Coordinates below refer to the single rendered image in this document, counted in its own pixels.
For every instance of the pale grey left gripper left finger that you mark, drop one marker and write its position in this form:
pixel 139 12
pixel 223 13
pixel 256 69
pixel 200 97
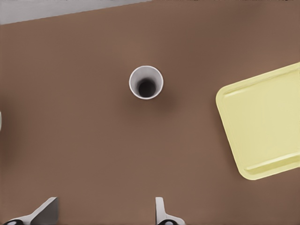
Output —
pixel 44 212

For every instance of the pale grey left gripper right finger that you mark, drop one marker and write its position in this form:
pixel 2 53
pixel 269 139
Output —
pixel 161 212

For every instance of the white IKEA cup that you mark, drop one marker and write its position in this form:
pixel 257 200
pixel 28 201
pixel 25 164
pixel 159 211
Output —
pixel 145 82

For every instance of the pale yellow tray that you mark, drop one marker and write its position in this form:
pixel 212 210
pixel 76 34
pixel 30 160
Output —
pixel 262 122

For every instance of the white object at edge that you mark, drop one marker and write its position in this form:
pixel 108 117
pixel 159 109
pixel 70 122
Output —
pixel 0 120

